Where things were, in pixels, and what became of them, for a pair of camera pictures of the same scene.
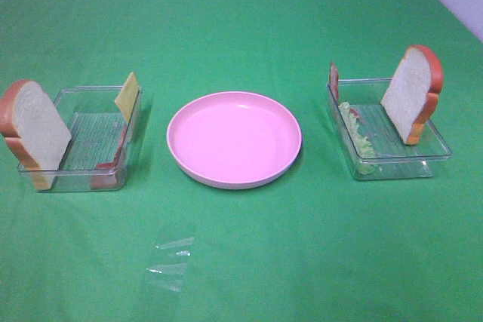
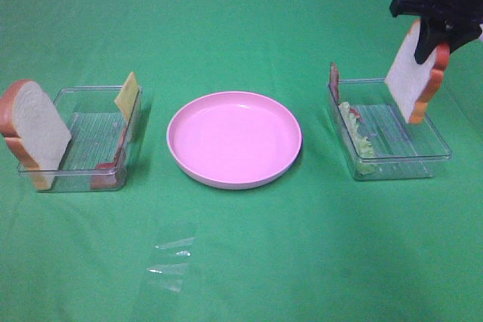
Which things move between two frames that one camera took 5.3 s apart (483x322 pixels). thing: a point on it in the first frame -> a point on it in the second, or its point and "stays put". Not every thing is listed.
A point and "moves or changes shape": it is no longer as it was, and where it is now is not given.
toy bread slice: [412, 96] moves or changes shape
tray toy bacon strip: [106, 176] stays put
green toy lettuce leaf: [359, 144] stays put
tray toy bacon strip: [333, 81] stays put
